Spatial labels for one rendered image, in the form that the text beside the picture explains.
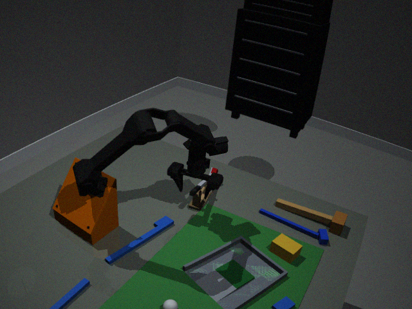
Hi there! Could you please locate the green flat mat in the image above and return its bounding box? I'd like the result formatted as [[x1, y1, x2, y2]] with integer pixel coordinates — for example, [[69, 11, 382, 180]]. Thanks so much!
[[99, 203, 324, 309]]

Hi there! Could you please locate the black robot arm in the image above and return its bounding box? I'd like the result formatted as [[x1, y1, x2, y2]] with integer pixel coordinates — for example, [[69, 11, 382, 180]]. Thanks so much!
[[73, 108, 228, 197]]

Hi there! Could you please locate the white golf ball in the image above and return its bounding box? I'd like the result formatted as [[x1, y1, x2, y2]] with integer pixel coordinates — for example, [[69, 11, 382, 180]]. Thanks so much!
[[163, 299, 178, 309]]

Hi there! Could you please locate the yellow rectangular block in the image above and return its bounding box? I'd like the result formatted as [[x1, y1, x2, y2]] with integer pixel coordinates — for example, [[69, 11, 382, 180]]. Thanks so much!
[[269, 234, 303, 264]]

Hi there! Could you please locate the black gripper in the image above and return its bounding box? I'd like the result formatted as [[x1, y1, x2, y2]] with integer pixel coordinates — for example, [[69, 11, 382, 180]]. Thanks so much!
[[167, 157, 223, 200]]

